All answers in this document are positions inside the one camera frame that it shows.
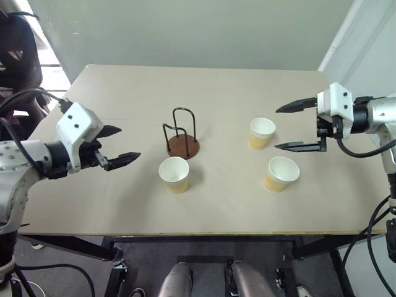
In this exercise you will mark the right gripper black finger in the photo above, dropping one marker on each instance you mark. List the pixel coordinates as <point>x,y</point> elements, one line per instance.
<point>304,146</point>
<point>298,106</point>

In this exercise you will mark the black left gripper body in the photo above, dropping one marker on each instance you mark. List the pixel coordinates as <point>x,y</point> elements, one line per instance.
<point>92,153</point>

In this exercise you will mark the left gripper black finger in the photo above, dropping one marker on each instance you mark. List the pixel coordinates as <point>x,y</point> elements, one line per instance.
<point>109,131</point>
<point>122,160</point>

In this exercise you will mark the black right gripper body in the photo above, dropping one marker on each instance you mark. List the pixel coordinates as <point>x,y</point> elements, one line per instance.
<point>329,127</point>

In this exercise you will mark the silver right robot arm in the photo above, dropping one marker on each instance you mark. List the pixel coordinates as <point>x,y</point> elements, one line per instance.
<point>379,114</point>

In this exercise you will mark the yellow paper cup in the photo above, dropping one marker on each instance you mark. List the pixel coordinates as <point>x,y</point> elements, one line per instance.
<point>261,133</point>
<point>280,174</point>
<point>174,179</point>

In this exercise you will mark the black office chair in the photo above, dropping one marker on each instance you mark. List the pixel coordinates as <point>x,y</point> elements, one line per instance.
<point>18,62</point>

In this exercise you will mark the grey rounded shape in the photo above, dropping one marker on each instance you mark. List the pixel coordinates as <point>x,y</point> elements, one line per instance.
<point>252,281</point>
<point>176,281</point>

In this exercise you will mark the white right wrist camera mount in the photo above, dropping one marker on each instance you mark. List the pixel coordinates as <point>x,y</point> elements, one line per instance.
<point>335,99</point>

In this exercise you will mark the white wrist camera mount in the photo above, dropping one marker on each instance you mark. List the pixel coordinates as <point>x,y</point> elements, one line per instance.
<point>335,99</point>
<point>79,125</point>

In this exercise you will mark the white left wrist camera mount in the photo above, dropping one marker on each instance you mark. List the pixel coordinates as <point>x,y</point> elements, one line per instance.
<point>79,125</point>

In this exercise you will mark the black metal table frame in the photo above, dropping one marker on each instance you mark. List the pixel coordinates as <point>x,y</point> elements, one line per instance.
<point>201,239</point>

